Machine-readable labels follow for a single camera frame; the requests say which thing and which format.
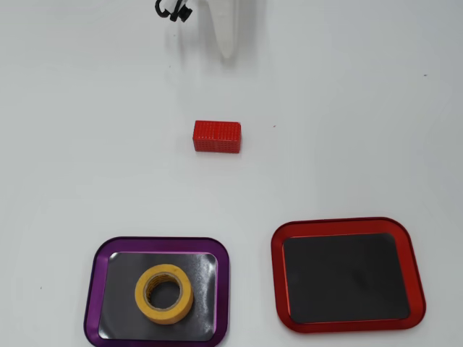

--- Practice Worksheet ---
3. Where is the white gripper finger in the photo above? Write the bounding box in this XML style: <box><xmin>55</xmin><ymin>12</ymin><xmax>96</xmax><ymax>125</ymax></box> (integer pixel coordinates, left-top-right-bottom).
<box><xmin>202</xmin><ymin>0</ymin><xmax>242</xmax><ymax>61</ymax></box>

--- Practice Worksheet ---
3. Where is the yellow tape roll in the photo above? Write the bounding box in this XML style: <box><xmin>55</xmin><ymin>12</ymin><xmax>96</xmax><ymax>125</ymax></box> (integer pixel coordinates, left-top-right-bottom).
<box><xmin>134</xmin><ymin>263</ymin><xmax>195</xmax><ymax>325</ymax></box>

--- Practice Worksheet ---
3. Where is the purple metal dish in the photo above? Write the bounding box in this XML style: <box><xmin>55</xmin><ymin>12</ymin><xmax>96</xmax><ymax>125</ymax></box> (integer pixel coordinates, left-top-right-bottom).
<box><xmin>82</xmin><ymin>236</ymin><xmax>231</xmax><ymax>347</ymax></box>

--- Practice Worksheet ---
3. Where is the red perforated block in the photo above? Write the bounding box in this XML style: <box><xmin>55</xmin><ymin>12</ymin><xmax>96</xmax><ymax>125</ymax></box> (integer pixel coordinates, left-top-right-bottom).
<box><xmin>192</xmin><ymin>120</ymin><xmax>242</xmax><ymax>155</ymax></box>

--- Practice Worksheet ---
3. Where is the black cable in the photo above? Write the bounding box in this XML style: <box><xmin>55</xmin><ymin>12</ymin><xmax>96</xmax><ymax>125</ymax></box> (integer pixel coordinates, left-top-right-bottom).
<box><xmin>154</xmin><ymin>0</ymin><xmax>194</xmax><ymax>23</ymax></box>

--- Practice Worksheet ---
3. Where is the red metal dish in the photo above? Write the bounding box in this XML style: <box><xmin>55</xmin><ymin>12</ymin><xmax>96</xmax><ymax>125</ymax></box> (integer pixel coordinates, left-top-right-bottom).
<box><xmin>270</xmin><ymin>216</ymin><xmax>427</xmax><ymax>334</ymax></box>

